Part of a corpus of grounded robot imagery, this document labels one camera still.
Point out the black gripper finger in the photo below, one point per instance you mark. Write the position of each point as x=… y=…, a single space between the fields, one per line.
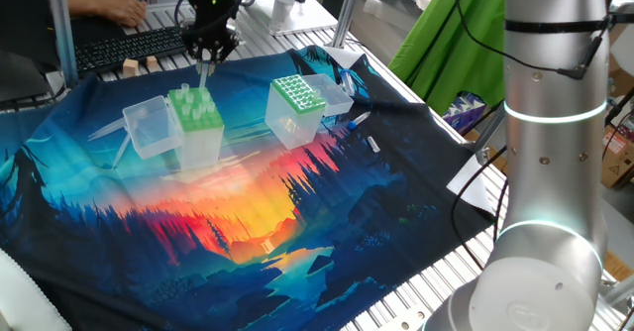
x=194 y=43
x=227 y=41

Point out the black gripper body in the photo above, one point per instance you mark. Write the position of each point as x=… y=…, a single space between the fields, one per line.
x=214 y=11

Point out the person bare forearm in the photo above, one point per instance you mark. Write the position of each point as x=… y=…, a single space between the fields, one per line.
x=84 y=5

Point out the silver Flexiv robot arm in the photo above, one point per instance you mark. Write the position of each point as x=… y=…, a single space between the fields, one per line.
x=555 y=172

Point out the person bare hand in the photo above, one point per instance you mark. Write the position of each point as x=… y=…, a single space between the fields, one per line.
x=123 y=11

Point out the black computer keyboard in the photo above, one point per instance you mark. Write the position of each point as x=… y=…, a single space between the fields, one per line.
x=129 y=46

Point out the clear box green tip rack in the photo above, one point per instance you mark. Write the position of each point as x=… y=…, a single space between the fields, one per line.
x=203 y=147
x=292 y=128

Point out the slim blue-capped conical tube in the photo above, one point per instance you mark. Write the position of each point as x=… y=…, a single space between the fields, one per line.
x=359 y=120

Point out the person dark clothed torso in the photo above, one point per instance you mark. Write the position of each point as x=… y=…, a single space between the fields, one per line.
x=25 y=24

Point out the printed sunset landscape cloth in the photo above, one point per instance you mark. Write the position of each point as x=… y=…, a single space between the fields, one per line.
x=247 y=222

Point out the bright green fabric sheet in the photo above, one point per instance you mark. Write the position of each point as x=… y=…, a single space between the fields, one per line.
x=446 y=48

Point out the blue patterned box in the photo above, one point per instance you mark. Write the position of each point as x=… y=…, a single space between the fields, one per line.
x=463 y=113

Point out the cardboard box red label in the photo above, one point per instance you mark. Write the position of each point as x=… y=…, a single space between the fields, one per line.
x=619 y=162

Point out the white stand with base plate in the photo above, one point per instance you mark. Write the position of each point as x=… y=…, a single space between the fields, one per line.
x=297 y=19

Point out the slanted aluminium frame post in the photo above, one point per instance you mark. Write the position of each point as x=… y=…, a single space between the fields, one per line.
x=488 y=138

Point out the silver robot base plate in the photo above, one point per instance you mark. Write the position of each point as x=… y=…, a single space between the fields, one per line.
x=408 y=321

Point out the aluminium frame beam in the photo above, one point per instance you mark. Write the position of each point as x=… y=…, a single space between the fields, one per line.
x=619 y=291

